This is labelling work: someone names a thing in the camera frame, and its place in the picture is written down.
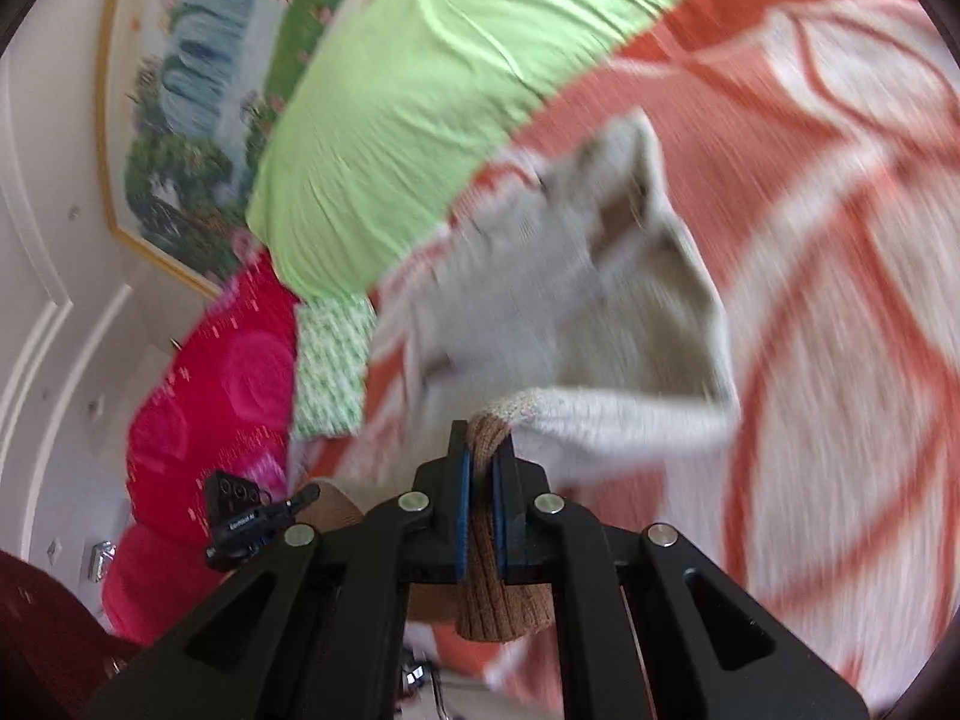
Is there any beige knit sweater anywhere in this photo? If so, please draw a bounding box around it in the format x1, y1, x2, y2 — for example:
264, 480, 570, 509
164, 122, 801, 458
369, 107, 744, 644

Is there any red rose pillow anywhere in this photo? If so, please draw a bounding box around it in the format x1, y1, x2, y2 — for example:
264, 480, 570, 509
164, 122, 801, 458
103, 252, 296, 645

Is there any green white patterned pillow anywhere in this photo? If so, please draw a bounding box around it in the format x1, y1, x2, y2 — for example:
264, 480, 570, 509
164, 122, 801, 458
291, 294, 376, 440

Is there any dark red chair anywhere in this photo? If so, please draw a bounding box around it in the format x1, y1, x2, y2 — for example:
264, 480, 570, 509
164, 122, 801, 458
0, 553, 142, 718

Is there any light green bed sheet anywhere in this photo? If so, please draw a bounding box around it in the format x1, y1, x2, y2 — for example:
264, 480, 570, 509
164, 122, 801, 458
247, 0, 680, 299

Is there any gold framed landscape painting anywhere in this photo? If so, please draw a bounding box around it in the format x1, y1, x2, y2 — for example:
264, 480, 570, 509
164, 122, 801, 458
96, 0, 363, 294

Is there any orange white floral blanket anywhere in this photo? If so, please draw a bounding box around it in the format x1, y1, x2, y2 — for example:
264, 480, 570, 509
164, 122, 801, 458
288, 0, 960, 714

